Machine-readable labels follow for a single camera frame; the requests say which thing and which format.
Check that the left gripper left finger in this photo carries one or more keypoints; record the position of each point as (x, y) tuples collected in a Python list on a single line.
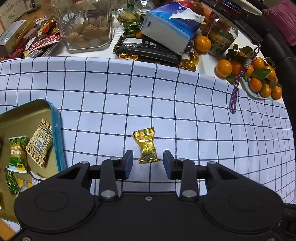
[(111, 170)]

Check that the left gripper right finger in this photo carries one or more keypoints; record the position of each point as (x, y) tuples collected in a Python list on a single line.
[(185, 171)]

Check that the gold candy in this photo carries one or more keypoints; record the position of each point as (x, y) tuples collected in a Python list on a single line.
[(145, 140)]

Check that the brown patterned snack packet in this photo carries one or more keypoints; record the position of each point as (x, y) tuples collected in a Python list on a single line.
[(40, 143)]

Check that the silver yellow snack packet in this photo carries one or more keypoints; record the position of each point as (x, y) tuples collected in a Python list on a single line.
[(35, 179)]

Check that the green yellow snack packet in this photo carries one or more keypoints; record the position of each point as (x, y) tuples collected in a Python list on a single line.
[(18, 155)]

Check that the pile of red snacks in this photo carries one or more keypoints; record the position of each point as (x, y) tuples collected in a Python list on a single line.
[(37, 38)]

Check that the checkered white tablecloth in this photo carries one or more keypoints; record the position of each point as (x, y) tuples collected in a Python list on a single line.
[(102, 101)]

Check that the shiny green candy wrapper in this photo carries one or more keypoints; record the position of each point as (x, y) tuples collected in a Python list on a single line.
[(11, 182)]

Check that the teal gold tin box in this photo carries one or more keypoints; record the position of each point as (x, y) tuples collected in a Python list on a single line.
[(23, 121)]

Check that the light green fruit tray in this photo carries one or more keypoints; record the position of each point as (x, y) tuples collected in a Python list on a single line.
[(260, 89)]

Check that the loose mandarin orange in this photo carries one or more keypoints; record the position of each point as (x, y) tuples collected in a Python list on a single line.
[(202, 43), (223, 68)]

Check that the black snack package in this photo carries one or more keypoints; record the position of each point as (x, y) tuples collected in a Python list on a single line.
[(146, 50)]

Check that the green label glass jar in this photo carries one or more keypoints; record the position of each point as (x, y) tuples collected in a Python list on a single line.
[(221, 36)]

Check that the blue tissue box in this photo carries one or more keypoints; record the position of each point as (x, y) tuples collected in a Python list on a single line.
[(173, 25)]

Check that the clear walnut jar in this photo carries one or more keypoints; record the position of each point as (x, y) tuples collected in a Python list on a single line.
[(84, 25)]

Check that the grey cardboard box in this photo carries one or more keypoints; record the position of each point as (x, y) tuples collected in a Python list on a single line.
[(9, 37)]

